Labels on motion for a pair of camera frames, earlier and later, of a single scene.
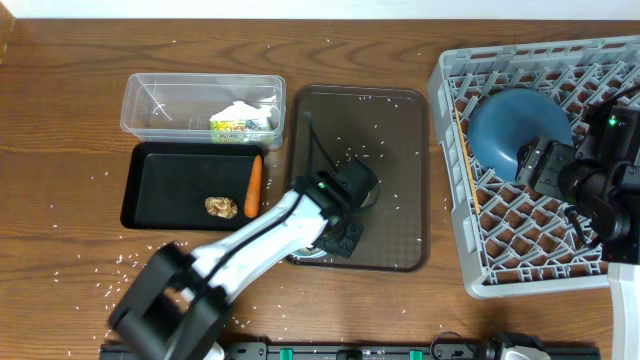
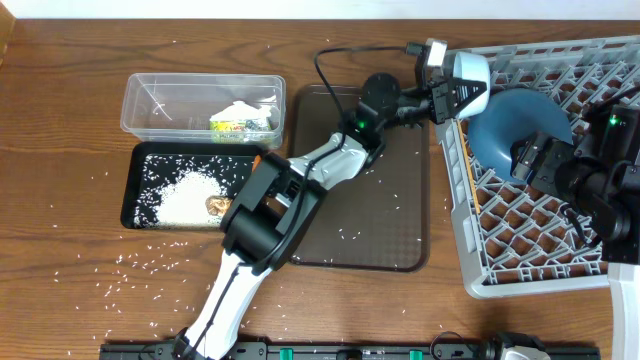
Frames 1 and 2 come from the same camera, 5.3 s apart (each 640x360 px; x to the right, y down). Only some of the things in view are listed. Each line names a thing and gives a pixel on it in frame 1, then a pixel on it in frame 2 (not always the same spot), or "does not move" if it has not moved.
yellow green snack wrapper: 240,132 does not move
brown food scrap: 219,206 does not move
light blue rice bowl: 309,253 to 471,65
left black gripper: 341,240 to 442,100
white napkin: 242,110 does not move
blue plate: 505,121 does not move
